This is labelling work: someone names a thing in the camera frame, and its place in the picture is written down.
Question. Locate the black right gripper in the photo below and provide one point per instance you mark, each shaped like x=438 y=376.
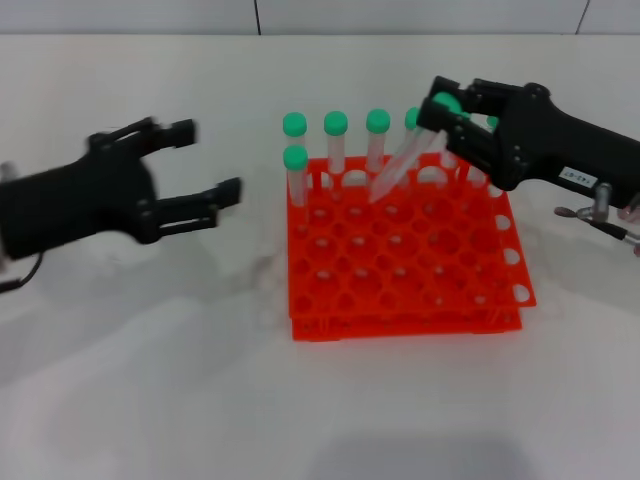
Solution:
x=540 y=145

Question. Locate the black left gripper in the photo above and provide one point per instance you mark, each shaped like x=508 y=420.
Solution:
x=75 y=200

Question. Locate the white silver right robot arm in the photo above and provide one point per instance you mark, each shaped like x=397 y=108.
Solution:
x=631 y=207

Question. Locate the orange test tube rack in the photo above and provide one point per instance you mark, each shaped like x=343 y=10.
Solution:
x=400 y=310

